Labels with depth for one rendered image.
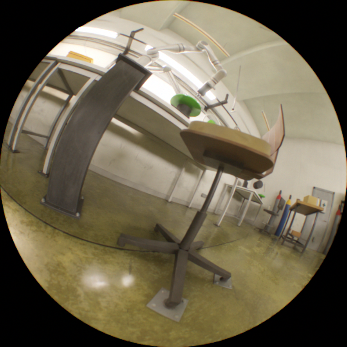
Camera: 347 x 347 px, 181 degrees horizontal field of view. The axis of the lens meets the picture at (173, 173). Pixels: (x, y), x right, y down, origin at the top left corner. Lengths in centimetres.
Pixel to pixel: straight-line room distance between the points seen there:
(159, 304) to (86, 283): 22
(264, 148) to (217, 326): 62
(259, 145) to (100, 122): 63
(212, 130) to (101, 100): 50
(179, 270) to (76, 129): 70
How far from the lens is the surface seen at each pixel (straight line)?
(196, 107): 104
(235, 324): 55
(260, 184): 59
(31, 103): 131
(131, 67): 72
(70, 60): 127
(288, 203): 470
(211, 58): 106
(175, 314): 43
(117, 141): 173
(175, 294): 40
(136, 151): 175
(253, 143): 40
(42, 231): 53
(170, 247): 54
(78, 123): 56
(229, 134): 40
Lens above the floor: 37
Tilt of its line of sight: 4 degrees up
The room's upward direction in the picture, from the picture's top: 24 degrees clockwise
